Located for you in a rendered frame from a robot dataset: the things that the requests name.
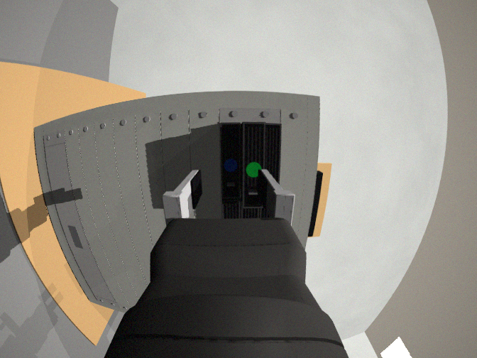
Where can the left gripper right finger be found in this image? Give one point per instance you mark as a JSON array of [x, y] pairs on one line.
[[278, 202]]

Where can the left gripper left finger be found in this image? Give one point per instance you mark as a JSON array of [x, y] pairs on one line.
[[180, 202]]

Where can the orange flat board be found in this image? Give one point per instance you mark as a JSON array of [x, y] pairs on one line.
[[31, 96]]

